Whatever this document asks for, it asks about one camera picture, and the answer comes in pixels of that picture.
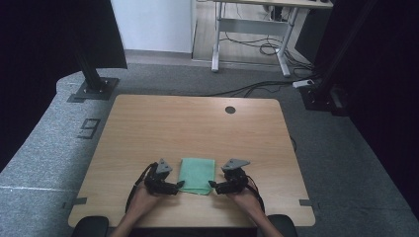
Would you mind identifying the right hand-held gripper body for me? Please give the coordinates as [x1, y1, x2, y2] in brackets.
[220, 158, 251, 195]

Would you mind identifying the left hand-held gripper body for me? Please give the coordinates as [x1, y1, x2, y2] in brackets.
[144, 158, 174, 196]

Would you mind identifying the green towel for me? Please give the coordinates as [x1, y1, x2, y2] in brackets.
[177, 157, 216, 197]

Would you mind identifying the person's right hand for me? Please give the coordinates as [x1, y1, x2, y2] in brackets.
[228, 189, 265, 218]

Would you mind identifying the person's left hand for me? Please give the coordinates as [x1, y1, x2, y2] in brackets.
[126, 184, 163, 220]

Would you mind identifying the black slanted metal stand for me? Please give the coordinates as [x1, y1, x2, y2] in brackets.
[297, 0, 378, 117]

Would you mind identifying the white power strip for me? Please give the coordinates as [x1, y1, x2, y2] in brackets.
[292, 78, 315, 89]

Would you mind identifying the black box under desk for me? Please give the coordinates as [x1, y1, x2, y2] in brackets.
[294, 8, 330, 64]

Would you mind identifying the black curtain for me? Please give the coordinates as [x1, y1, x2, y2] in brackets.
[0, 0, 128, 173]
[312, 0, 419, 219]

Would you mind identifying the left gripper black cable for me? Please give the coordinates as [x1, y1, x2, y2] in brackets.
[125, 161, 159, 213]

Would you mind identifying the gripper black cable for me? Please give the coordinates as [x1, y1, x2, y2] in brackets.
[125, 161, 159, 213]
[245, 174, 266, 213]

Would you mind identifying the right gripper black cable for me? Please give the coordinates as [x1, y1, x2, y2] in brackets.
[245, 174, 266, 213]

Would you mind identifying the black floor cable bundle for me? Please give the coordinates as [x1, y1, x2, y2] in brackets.
[201, 79, 297, 99]

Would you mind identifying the black stand with base plate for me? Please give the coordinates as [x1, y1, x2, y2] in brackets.
[67, 45, 121, 103]

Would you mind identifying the black cable tangle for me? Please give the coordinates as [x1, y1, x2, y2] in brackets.
[219, 31, 314, 77]

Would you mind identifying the white metal desk frame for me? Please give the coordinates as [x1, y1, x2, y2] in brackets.
[197, 0, 334, 78]

